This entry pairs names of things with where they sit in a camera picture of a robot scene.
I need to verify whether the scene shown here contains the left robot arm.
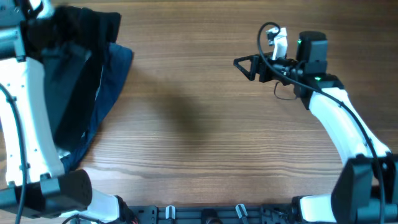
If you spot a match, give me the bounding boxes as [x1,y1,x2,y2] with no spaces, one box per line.
[1,1,134,223]

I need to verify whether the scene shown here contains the navy blue shorts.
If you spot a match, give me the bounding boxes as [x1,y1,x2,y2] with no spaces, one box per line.
[61,43,134,173]

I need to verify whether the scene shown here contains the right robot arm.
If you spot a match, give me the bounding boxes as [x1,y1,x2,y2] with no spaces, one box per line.
[233,28,397,223]

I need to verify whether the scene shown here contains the black shorts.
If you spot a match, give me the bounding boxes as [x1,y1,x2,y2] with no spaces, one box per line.
[24,6,121,152]

